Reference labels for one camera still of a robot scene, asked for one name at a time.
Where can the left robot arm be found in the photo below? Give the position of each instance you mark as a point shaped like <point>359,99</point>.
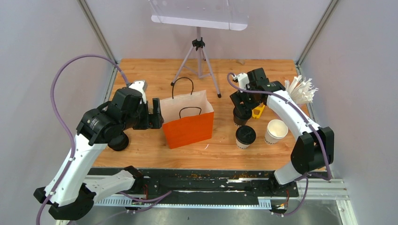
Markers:
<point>68,195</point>

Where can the white wrapped straws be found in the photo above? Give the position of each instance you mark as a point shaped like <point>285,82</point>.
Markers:
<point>300,90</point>

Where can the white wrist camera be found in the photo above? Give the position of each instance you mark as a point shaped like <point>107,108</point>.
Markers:
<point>141,86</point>
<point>242,80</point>

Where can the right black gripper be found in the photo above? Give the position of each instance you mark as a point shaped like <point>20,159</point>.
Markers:
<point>237,97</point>

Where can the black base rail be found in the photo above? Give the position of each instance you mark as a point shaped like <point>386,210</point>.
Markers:
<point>213,187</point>

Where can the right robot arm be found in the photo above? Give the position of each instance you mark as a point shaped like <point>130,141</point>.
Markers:
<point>313,151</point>

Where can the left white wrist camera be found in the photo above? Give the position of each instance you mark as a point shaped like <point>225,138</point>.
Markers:
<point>141,86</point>

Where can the stack of black lids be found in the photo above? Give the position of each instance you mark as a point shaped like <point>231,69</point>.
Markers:
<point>119,143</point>

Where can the orange paper bag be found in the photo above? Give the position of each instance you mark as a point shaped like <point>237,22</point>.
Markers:
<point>188,118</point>

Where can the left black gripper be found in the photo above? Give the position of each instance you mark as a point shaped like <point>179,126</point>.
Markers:
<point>155,120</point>

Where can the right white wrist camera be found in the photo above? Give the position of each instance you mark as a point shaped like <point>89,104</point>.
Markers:
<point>242,80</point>

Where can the black sleeved coffee cup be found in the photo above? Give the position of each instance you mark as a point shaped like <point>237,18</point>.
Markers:
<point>241,120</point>

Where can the tripod stand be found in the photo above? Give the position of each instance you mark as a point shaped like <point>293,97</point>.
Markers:
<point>199,46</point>

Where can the white paper cup stack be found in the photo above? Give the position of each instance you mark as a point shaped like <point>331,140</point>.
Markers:
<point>276,130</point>

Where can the yellow plastic triangle tool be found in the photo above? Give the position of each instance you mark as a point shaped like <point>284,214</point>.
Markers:
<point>257,111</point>

